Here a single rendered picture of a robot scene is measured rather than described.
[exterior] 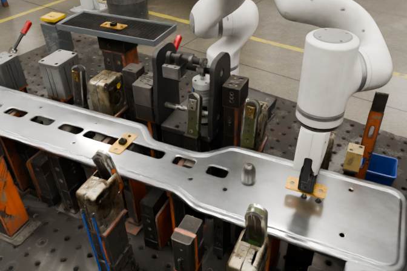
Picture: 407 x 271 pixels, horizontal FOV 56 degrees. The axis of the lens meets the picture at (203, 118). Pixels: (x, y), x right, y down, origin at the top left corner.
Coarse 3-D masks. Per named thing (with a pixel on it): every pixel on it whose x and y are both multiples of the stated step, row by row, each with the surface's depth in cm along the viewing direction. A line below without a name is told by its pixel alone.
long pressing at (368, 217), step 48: (0, 96) 120; (48, 144) 100; (96, 144) 99; (144, 144) 99; (192, 192) 85; (240, 192) 84; (288, 192) 84; (336, 192) 84; (384, 192) 83; (288, 240) 74; (336, 240) 74; (384, 240) 73
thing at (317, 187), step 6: (288, 180) 83; (294, 180) 82; (288, 186) 81; (294, 186) 81; (318, 186) 81; (324, 186) 81; (300, 192) 80; (306, 192) 80; (318, 192) 79; (324, 192) 79; (324, 198) 78
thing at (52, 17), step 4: (52, 12) 135; (44, 16) 131; (48, 16) 131; (52, 16) 131; (56, 16) 131; (60, 16) 131; (64, 16) 133; (44, 20) 131; (48, 20) 130; (52, 20) 129; (56, 20) 130
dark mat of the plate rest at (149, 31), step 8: (80, 16) 131; (88, 16) 130; (96, 16) 130; (104, 16) 130; (64, 24) 125; (72, 24) 125; (80, 24) 125; (88, 24) 124; (96, 24) 124; (128, 24) 124; (136, 24) 123; (144, 24) 123; (152, 24) 123; (160, 24) 123; (112, 32) 119; (120, 32) 118; (128, 32) 118; (136, 32) 118; (144, 32) 118; (152, 32) 118; (160, 32) 118; (152, 40) 113
